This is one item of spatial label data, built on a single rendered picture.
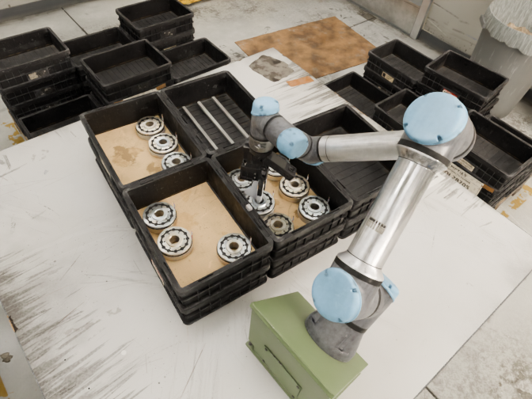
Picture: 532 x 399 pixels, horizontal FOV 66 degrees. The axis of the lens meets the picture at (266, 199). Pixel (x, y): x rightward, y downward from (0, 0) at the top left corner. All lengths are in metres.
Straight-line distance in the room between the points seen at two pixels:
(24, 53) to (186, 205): 1.76
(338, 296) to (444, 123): 0.41
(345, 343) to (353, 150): 0.49
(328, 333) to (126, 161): 0.91
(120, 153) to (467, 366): 1.79
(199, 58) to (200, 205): 1.63
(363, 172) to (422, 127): 0.68
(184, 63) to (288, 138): 1.81
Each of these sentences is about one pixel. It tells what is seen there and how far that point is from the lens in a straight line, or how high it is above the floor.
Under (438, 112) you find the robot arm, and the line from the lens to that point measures 0.90.
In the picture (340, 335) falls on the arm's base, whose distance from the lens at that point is 1.08.
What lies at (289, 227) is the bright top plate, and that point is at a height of 0.86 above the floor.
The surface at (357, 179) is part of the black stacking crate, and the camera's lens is 1.51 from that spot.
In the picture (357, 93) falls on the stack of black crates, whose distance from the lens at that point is 2.89.
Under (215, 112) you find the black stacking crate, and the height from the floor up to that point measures 0.83.
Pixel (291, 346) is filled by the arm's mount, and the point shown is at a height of 0.97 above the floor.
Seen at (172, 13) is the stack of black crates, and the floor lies 0.49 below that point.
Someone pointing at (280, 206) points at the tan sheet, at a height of 0.83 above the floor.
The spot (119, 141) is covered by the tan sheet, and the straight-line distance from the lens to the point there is 1.61.
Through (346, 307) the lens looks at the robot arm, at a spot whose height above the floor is 1.11.
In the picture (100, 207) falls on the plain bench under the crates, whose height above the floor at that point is 0.70.
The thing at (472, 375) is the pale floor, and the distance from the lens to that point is 2.27.
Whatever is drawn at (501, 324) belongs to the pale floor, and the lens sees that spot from 2.46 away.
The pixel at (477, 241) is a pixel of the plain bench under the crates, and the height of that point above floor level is 0.70.
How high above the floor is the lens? 1.90
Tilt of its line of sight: 51 degrees down
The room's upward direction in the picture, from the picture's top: 7 degrees clockwise
